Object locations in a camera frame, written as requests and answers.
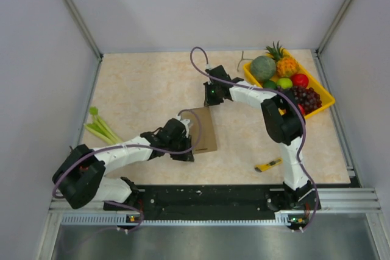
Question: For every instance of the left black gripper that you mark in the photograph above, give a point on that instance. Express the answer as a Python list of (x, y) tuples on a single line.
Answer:
[(187, 156)]

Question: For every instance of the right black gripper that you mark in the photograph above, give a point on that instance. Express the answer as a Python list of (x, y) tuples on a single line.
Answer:
[(209, 101)]

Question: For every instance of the brown cardboard express box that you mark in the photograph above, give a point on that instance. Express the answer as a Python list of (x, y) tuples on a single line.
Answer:
[(207, 141)]

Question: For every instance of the yellow utility knife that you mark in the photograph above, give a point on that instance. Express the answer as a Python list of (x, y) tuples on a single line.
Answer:
[(269, 165)]

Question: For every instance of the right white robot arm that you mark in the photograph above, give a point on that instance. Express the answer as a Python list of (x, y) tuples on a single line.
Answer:
[(285, 125)]

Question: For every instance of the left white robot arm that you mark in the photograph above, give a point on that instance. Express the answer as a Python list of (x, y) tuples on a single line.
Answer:
[(82, 177)]

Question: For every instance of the dark green lime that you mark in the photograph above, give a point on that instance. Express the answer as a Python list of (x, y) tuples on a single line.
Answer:
[(270, 84)]

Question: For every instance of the green melon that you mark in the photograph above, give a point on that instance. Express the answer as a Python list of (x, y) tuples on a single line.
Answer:
[(262, 68)]

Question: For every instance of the light green lime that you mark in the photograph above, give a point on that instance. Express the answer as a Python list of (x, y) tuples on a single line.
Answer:
[(284, 83)]

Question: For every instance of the pineapple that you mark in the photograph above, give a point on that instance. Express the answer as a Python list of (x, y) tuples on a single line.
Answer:
[(286, 65)]

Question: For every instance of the red apple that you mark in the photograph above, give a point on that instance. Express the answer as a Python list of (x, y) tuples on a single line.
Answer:
[(300, 79), (302, 110)]

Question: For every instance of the red apple front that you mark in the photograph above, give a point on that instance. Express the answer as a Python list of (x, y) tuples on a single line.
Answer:
[(302, 110)]

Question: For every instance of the green celery stalk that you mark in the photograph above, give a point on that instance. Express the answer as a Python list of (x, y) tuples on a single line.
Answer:
[(100, 129)]

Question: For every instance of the purple grape bunch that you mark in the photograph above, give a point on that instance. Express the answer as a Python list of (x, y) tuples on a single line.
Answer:
[(307, 97)]

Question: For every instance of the yellow plastic tray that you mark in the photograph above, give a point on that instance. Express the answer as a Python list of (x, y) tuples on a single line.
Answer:
[(326, 98)]

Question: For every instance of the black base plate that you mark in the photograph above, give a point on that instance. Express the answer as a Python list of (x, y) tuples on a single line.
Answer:
[(218, 202)]

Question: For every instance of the white slotted cable duct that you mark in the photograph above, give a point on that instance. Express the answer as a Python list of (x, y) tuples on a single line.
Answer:
[(89, 219)]

